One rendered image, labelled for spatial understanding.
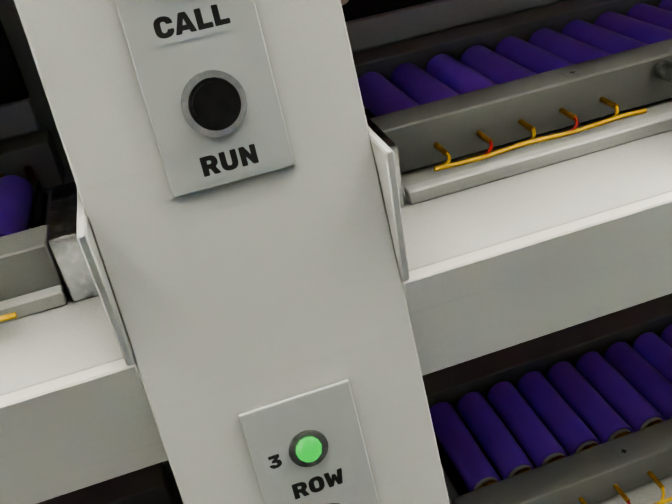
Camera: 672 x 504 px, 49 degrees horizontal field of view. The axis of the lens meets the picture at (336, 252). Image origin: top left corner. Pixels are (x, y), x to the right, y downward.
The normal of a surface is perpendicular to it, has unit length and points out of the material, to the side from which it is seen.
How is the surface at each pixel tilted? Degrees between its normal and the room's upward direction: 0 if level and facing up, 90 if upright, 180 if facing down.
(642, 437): 15
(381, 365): 90
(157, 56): 90
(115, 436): 106
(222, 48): 90
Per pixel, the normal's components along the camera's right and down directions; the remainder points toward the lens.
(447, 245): -0.15, -0.84
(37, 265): 0.29, 0.47
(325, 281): 0.24, 0.22
